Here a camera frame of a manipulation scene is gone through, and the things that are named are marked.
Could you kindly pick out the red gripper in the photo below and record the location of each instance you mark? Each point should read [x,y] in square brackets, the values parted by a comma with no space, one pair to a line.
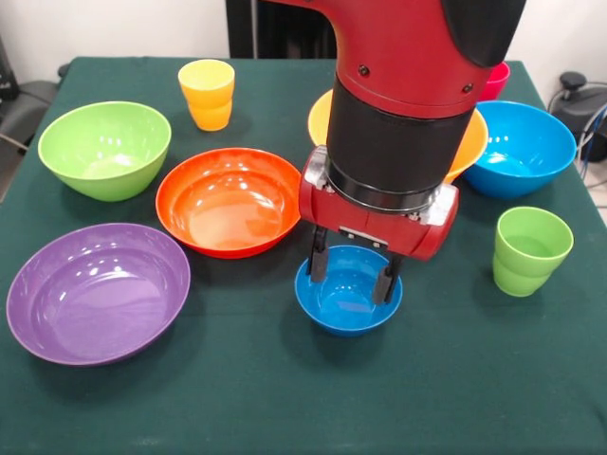
[370,227]

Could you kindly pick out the small dark blue bowl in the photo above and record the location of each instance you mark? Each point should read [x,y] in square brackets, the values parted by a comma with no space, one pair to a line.
[348,303]

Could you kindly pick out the large yellow-orange bowl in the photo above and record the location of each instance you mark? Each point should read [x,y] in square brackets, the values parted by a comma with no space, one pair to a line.
[318,118]

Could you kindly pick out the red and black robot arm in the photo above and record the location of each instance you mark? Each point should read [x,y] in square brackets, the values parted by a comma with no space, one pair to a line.
[403,95]

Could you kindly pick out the orange-red shallow bowl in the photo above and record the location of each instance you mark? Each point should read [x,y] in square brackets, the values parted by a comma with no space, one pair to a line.
[232,208]

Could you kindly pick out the dark green tablecloth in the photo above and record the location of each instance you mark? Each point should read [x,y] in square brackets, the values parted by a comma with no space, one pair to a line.
[284,403]

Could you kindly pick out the green cup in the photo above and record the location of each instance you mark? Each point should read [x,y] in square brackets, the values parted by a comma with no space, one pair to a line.
[526,270]

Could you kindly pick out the light blue bowl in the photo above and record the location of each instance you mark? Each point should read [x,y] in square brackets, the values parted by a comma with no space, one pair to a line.
[526,142]

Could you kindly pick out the yellow cup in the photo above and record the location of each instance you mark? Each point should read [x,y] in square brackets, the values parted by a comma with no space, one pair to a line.
[206,109]

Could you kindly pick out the red cup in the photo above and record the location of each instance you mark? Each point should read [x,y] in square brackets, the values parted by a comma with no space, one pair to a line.
[498,83]

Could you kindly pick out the purple bowl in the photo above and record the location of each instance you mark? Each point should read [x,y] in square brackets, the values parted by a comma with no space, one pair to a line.
[95,298]

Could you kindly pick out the green bowl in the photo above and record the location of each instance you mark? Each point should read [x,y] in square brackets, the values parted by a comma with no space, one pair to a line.
[104,142]

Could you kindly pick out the grey office chair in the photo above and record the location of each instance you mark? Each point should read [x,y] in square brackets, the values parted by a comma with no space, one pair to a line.
[28,104]

